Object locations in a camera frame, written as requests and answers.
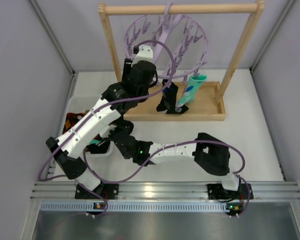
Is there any slotted cable duct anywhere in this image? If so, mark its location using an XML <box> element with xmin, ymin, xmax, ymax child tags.
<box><xmin>40</xmin><ymin>201</ymin><xmax>242</xmax><ymax>213</ymax></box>

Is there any aluminium mounting rail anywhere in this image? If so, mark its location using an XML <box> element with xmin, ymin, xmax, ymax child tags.
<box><xmin>30</xmin><ymin>181</ymin><xmax>300</xmax><ymax>202</ymax></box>

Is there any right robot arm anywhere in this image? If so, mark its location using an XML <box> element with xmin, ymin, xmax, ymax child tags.
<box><xmin>107</xmin><ymin>126</ymin><xmax>246</xmax><ymax>192</ymax></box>

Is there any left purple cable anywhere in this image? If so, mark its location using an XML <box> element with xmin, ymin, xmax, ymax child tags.
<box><xmin>37</xmin><ymin>39</ymin><xmax>176</xmax><ymax>217</ymax></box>

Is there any teal white sock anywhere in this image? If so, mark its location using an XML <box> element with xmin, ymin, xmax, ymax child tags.
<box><xmin>176</xmin><ymin>74</ymin><xmax>208</xmax><ymax>107</ymax></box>

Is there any lilac round clip hanger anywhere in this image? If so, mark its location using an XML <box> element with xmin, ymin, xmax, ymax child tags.
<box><xmin>124</xmin><ymin>2</ymin><xmax>209</xmax><ymax>83</ymax></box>

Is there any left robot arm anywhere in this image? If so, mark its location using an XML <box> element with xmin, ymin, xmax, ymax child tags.
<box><xmin>45</xmin><ymin>60</ymin><xmax>157</xmax><ymax>191</ymax></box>

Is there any black white sock in basket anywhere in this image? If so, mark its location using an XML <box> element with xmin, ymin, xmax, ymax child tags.
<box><xmin>86</xmin><ymin>142</ymin><xmax>110</xmax><ymax>154</ymax></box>

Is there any white plastic basket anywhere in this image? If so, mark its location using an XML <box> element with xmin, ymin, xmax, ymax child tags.
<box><xmin>62</xmin><ymin>95</ymin><xmax>114</xmax><ymax>158</ymax></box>

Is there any purple cable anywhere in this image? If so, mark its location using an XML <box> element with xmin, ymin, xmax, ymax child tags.
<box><xmin>37</xmin><ymin>39</ymin><xmax>176</xmax><ymax>217</ymax></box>
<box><xmin>82</xmin><ymin>141</ymin><xmax>250</xmax><ymax>218</ymax></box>

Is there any black orange argyle sock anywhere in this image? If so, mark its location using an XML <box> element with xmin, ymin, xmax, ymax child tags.
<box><xmin>62</xmin><ymin>111</ymin><xmax>87</xmax><ymax>134</ymax></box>

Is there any black blue sock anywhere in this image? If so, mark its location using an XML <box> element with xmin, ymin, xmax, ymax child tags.
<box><xmin>156</xmin><ymin>82</ymin><xmax>179</xmax><ymax>114</ymax></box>

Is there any teal sock in basket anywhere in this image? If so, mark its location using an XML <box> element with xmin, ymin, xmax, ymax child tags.
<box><xmin>89</xmin><ymin>139</ymin><xmax>101</xmax><ymax>145</ymax></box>

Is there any wooden hanging rack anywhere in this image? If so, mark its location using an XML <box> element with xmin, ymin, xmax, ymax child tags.
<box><xmin>98</xmin><ymin>0</ymin><xmax>265</xmax><ymax>122</ymax></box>

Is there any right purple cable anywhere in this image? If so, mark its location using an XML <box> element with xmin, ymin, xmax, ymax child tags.
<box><xmin>82</xmin><ymin>141</ymin><xmax>250</xmax><ymax>218</ymax></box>

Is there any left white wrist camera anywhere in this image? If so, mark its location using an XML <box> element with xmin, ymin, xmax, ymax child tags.
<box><xmin>131</xmin><ymin>44</ymin><xmax>154</xmax><ymax>66</ymax></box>

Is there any black sock with label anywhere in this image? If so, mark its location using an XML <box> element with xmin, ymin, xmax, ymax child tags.
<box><xmin>166</xmin><ymin>105</ymin><xmax>189</xmax><ymax>115</ymax></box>

